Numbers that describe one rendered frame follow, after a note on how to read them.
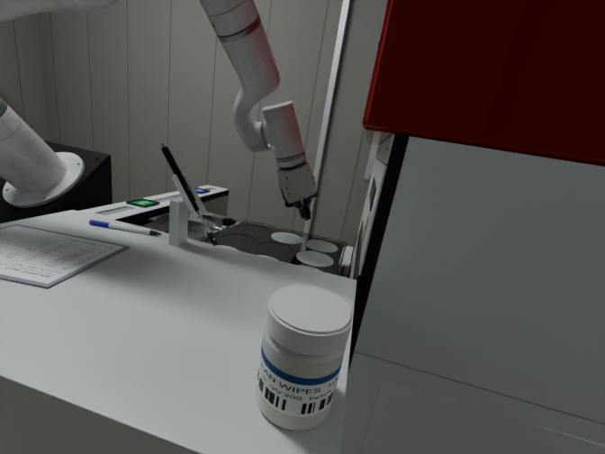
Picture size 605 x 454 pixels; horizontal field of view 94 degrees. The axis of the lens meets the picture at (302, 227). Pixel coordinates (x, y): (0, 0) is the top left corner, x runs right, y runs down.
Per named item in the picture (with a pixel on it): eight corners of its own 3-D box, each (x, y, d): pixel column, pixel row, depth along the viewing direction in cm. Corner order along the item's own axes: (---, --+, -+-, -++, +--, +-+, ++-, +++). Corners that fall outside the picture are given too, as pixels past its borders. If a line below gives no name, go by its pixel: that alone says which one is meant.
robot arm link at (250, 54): (180, 52, 55) (248, 161, 80) (255, 27, 51) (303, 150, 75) (191, 30, 60) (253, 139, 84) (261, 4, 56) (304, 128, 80)
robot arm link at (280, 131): (268, 161, 76) (302, 155, 74) (253, 109, 70) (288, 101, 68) (276, 152, 84) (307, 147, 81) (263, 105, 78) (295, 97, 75)
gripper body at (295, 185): (302, 154, 84) (310, 188, 89) (270, 165, 81) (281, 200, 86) (313, 157, 78) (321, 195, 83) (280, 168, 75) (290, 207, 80)
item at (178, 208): (205, 245, 55) (210, 177, 51) (194, 252, 51) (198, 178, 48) (177, 239, 56) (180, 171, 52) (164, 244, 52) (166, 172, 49)
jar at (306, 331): (335, 377, 29) (356, 295, 26) (325, 446, 22) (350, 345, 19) (269, 358, 30) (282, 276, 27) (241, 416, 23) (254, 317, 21)
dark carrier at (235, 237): (344, 245, 90) (344, 243, 90) (329, 297, 58) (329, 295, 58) (243, 222, 96) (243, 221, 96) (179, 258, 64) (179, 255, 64)
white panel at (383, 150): (363, 235, 132) (383, 146, 120) (353, 350, 55) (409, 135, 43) (356, 233, 132) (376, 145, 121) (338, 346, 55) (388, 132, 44)
